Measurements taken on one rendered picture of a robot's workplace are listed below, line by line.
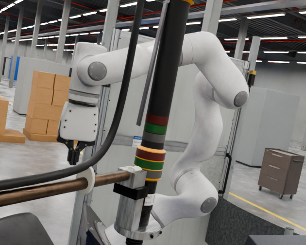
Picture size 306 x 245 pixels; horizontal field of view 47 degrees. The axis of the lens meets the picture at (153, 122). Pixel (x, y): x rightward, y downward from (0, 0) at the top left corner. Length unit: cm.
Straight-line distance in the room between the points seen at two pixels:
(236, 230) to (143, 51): 191
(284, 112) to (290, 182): 388
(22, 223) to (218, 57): 74
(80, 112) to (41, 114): 773
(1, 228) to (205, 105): 83
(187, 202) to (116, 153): 126
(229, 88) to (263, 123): 932
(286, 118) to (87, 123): 1032
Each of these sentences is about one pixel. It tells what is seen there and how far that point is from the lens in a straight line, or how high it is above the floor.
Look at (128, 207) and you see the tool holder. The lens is 51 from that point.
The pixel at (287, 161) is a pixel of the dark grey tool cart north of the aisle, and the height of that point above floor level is 77.
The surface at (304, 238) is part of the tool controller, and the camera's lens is 138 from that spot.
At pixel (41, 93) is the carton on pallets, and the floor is 111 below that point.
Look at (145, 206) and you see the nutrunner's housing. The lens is 52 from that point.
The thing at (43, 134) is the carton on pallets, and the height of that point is 14.
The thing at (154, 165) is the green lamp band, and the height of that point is 155.
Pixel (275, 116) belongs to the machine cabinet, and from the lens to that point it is 1074.
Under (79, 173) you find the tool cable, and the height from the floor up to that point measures 155.
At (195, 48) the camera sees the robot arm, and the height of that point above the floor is 179.
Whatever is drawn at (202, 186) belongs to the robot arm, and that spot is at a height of 136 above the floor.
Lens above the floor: 166
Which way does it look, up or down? 5 degrees down
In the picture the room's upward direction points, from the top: 10 degrees clockwise
